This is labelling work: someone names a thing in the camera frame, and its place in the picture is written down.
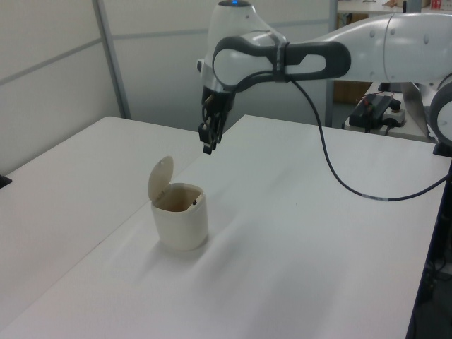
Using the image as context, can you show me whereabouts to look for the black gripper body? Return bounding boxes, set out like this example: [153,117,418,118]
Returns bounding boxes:
[201,86,237,119]

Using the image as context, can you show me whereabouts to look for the small white trash can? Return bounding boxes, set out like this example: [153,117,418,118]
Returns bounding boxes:
[146,155,210,252]

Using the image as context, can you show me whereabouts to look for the brown cardboard box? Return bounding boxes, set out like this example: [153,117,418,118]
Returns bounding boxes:
[333,80,374,105]

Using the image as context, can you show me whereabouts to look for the black electronic device box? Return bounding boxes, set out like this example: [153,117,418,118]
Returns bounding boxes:
[352,93,392,127]

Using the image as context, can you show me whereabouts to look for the white power socket block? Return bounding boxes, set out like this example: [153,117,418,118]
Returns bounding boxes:
[382,107,408,129]

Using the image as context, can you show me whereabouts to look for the white side desk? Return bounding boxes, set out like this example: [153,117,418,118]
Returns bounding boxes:
[340,115,437,143]

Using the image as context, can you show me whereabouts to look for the black cable strap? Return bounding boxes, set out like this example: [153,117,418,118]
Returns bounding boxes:
[270,41,291,84]

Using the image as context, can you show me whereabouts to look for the grey partition post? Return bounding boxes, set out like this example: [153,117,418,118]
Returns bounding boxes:
[326,0,340,129]

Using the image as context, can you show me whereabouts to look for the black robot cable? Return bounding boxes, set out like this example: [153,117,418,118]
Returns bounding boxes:
[231,69,452,203]

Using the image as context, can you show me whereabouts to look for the silver metal bracket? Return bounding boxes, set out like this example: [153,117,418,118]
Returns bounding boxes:
[400,81,431,139]

